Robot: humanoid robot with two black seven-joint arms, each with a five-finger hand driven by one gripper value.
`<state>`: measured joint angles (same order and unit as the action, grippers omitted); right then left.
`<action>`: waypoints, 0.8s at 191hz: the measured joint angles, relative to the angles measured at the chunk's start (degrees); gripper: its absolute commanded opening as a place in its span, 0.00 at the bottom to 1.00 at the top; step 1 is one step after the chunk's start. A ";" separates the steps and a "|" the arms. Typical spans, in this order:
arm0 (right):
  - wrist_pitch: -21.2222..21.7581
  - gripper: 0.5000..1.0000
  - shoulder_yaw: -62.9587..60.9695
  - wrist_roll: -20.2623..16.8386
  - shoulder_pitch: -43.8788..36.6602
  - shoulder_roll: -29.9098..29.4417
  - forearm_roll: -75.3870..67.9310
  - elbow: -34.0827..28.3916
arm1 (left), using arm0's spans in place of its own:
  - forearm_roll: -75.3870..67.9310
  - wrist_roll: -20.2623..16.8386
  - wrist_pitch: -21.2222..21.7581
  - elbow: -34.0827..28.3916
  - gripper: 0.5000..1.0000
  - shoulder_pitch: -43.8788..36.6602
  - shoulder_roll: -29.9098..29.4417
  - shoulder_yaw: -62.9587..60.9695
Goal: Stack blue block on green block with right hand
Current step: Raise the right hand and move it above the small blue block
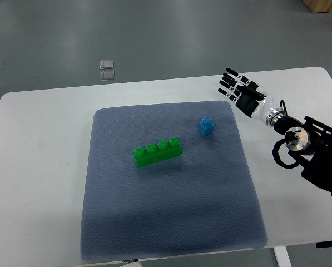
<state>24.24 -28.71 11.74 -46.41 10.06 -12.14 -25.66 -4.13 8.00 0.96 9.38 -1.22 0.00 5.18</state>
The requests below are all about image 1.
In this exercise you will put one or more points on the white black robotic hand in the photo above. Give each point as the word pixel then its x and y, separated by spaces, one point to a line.
pixel 249 97

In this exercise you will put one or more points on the small blue block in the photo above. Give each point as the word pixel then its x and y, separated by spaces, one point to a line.
pixel 206 126

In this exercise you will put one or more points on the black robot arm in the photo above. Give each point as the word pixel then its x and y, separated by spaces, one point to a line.
pixel 308 145

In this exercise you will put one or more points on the long green block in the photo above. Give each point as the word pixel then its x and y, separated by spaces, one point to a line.
pixel 153 153

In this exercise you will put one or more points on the wooden box corner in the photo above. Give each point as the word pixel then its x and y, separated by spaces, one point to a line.
pixel 319 6

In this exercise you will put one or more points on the blue-grey textured mat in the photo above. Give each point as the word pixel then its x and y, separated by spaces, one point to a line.
pixel 201 201

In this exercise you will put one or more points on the lower metal floor plate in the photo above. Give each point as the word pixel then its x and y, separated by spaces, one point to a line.
pixel 107 75

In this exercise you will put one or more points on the white table leg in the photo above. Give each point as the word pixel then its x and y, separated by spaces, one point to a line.
pixel 282 256

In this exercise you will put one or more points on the black table control panel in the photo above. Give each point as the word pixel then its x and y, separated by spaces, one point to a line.
pixel 324 244

